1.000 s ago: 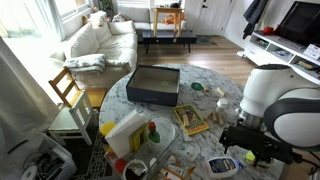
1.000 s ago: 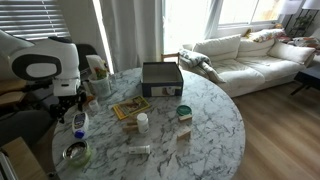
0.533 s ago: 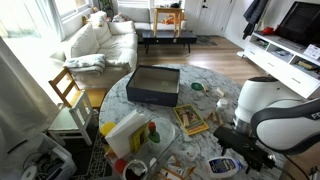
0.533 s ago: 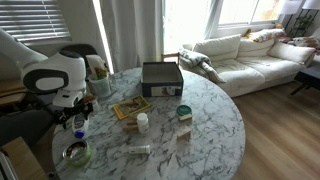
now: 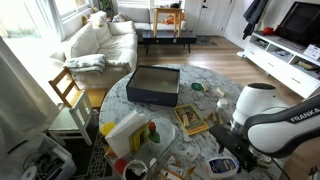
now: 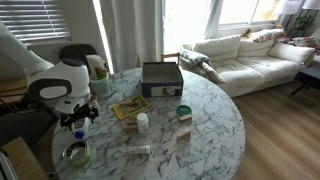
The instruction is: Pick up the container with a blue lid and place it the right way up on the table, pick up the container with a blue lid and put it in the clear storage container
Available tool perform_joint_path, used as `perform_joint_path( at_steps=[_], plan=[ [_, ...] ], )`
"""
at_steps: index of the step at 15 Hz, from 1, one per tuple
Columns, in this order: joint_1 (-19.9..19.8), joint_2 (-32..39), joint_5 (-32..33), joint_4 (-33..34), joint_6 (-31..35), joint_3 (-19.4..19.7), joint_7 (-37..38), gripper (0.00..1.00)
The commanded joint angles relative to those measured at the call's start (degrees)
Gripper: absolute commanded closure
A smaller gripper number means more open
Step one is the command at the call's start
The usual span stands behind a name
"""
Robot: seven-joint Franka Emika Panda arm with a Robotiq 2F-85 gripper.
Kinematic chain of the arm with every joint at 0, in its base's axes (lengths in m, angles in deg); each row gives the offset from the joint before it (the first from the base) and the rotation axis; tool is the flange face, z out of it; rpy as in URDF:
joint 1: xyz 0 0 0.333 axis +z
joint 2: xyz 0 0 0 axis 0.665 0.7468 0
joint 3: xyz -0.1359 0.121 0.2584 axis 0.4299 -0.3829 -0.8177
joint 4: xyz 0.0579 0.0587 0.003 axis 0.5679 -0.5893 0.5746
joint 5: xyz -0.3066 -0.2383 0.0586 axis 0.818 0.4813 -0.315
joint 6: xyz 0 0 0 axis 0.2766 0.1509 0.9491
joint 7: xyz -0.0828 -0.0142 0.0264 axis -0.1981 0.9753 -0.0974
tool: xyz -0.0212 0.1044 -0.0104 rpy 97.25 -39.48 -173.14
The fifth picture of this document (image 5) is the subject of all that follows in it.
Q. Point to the yellow box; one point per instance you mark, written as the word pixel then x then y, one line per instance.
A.
pixel 138 138

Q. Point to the black plant stand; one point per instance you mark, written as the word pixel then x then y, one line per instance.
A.
pixel 106 6

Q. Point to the dark doormat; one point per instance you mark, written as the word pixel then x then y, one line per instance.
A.
pixel 206 40

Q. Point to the long wooden block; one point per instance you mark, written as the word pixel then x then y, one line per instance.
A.
pixel 220 120
pixel 213 117

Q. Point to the dark blue cardboard box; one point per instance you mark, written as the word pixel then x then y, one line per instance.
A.
pixel 151 96

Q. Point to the wooden chair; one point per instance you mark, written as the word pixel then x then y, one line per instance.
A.
pixel 66 86

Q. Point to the grey curtain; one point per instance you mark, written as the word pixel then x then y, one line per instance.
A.
pixel 23 100

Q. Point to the dark hanging jacket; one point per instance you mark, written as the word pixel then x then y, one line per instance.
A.
pixel 253 16

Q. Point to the white door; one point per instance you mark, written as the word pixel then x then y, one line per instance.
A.
pixel 213 16

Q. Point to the large wooden block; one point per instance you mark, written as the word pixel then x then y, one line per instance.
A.
pixel 220 92

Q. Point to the red round lid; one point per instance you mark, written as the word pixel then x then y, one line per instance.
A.
pixel 120 166

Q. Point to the orange snack bag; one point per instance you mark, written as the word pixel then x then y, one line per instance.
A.
pixel 175 171

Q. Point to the toilet paper roll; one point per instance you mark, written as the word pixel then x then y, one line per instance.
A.
pixel 29 173

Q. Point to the patterned cushion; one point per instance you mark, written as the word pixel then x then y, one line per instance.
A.
pixel 120 18

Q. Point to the yellow round lid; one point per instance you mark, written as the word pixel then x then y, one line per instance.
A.
pixel 107 128

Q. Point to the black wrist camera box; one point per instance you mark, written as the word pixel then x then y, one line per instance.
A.
pixel 249 160

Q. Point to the red item on console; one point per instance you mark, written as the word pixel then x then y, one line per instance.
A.
pixel 267 31

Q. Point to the patterned rug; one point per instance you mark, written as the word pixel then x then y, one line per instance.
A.
pixel 96 163

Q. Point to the grey white blanket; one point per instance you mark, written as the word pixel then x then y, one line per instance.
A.
pixel 85 63

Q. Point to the black television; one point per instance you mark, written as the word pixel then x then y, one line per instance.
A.
pixel 300 23

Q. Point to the red green toy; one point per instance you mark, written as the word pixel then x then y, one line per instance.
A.
pixel 153 135

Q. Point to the white TV console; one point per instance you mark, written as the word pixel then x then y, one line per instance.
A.
pixel 283 66

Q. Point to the yellow picture book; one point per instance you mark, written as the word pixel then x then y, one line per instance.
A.
pixel 190 119

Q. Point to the black coffee table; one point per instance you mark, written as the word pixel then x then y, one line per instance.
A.
pixel 168 36

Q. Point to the small wooden block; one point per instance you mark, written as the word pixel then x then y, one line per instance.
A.
pixel 205 88

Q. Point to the wooden stool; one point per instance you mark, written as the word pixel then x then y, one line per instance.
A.
pixel 168 10

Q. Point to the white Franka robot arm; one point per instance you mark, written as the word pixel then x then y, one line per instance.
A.
pixel 280 130

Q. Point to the white container with blue lid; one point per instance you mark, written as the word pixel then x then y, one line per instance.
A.
pixel 222 166

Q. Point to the grey storage bin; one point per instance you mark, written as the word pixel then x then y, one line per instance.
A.
pixel 50 163

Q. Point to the white two-seat sofa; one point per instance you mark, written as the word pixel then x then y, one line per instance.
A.
pixel 136 15

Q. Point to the white chair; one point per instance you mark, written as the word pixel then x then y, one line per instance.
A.
pixel 68 121

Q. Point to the small white cup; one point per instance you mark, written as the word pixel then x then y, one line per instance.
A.
pixel 191 154

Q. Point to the floral cushion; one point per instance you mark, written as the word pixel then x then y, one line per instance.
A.
pixel 96 19

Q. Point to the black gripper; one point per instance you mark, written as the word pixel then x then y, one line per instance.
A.
pixel 226 141

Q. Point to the white paper bag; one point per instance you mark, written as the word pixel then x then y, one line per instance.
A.
pixel 123 135

